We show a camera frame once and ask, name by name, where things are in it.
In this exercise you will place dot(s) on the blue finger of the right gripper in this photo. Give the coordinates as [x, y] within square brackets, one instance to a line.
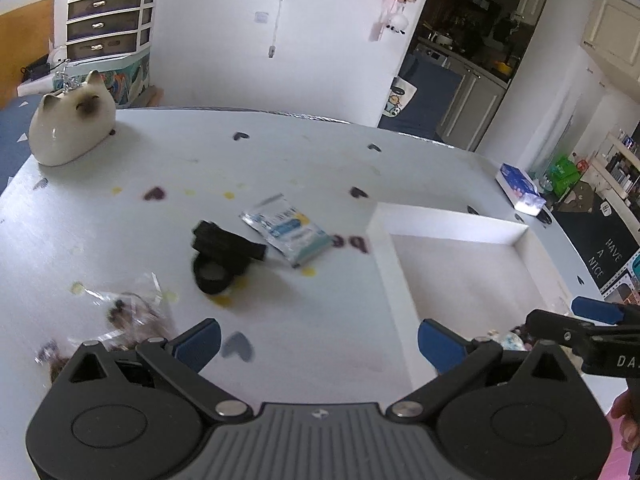
[597, 310]

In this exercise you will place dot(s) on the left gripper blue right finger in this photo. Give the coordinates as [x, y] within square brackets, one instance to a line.
[459, 363]

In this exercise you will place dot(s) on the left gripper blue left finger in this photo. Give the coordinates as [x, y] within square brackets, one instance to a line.
[179, 361]

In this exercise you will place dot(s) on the light blue patterned pouch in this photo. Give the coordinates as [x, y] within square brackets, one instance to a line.
[510, 340]

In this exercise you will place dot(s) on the bag of dark cord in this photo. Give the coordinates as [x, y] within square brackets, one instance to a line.
[125, 313]

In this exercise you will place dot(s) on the bag of tan cord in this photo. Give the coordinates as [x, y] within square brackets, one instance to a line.
[54, 356]

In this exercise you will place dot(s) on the blue white wipes packet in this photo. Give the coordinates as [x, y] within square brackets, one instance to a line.
[287, 230]

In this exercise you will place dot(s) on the person's hand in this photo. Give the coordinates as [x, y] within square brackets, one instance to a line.
[623, 412]

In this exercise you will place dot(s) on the white shallow tray box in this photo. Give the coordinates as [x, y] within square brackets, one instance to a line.
[473, 274]

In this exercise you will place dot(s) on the green shopping bag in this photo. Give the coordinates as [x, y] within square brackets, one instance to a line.
[563, 174]

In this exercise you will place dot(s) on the blue tissue pack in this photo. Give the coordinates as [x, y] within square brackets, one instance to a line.
[520, 190]

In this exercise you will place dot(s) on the kitchen lower cabinets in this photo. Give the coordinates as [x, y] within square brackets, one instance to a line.
[474, 103]

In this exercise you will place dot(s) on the cat shaped ceramic figurine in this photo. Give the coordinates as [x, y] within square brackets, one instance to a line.
[70, 124]

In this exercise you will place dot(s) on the white tote bag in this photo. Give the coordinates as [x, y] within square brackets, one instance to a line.
[400, 95]

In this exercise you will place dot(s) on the upper white cupboard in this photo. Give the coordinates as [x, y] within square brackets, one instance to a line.
[612, 37]

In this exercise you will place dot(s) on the patterned storage box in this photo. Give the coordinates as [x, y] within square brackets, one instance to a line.
[125, 76]

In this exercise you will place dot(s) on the navy bench cushion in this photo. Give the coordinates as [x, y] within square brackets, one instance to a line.
[15, 119]

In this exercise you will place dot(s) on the grey three drawer cabinet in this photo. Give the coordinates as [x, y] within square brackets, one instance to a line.
[107, 28]

